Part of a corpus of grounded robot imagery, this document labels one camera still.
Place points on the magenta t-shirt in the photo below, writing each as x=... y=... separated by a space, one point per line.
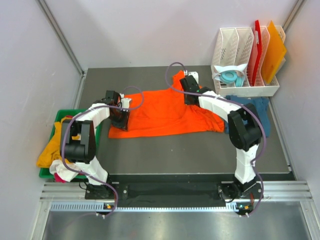
x=58 y=179

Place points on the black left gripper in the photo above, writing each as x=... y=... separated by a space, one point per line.
x=122 y=125

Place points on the red plastic folder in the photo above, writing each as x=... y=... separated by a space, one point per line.
x=256 y=51

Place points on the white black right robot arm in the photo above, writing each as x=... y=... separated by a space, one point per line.
x=244 y=132

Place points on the folded blue t-shirt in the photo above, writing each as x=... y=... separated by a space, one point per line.
x=261 y=104

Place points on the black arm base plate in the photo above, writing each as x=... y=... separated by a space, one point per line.
x=175 y=190

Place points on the orange plastic folder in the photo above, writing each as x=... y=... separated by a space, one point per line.
x=275 y=52

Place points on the green plastic bin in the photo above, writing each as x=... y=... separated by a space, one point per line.
x=44 y=173

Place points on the white plastic file organizer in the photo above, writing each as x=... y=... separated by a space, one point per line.
x=234 y=47

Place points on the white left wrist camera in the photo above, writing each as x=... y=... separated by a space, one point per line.
x=125 y=101

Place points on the white t-shirt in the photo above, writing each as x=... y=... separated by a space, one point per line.
x=58 y=167

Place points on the mustard yellow t-shirt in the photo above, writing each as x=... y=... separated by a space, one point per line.
x=51 y=152

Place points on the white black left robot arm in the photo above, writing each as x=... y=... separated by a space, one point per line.
x=78 y=143

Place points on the aluminium frame rail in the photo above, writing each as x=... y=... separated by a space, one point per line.
x=274 y=191

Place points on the orange t-shirt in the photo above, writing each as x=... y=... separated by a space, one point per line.
x=164 y=113

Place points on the teal headphones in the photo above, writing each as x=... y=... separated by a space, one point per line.
x=231 y=76

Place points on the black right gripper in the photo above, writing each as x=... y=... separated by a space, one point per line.
x=186 y=101

